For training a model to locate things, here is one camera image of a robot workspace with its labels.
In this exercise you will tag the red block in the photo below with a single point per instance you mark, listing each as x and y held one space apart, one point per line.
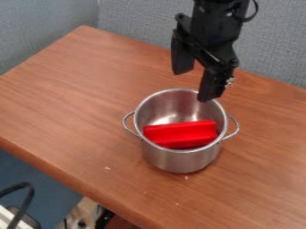
182 135

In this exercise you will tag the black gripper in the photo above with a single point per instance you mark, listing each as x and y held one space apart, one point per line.
202 38

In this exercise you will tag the stainless steel pot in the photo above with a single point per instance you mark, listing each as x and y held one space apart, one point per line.
173 106

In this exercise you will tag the beige clutter under table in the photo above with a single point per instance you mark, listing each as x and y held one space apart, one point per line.
87 216

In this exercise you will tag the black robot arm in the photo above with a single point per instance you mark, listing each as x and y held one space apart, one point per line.
202 39

